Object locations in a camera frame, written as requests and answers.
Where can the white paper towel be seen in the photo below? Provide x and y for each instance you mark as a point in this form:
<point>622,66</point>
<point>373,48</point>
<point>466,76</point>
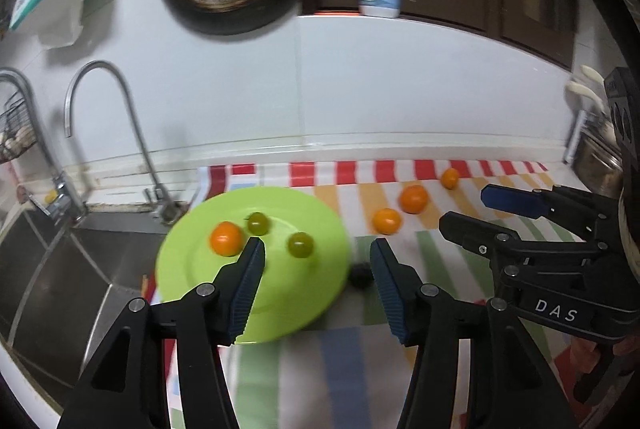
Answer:
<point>65,26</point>

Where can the steel pot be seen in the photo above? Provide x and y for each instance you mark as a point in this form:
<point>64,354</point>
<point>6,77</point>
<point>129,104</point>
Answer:
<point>595,159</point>

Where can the large orange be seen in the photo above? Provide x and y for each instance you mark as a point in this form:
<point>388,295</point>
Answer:
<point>413,199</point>

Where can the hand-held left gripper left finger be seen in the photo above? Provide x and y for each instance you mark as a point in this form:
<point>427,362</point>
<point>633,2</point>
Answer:
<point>247,289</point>

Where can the steel sink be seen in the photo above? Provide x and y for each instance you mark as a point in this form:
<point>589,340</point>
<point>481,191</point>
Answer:
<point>75,269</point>

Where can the curved steel faucet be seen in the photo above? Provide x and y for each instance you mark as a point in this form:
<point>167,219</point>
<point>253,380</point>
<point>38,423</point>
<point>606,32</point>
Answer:
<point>161,199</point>

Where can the green plate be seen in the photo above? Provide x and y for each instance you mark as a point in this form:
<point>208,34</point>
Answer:
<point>295,299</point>

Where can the striped tablecloth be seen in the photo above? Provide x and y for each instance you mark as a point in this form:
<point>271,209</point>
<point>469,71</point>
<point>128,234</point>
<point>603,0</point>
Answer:
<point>350,384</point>

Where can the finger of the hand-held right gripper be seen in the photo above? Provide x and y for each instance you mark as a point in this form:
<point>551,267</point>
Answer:
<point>505,199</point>
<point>470,231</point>

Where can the dark plum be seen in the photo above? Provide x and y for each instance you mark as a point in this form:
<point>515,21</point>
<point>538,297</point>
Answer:
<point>361,274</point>

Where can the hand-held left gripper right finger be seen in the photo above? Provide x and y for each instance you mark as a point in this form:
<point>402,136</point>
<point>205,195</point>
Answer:
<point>387,289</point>

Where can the steel sink tap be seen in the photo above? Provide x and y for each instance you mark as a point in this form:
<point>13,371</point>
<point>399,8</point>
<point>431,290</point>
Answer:
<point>60,196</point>

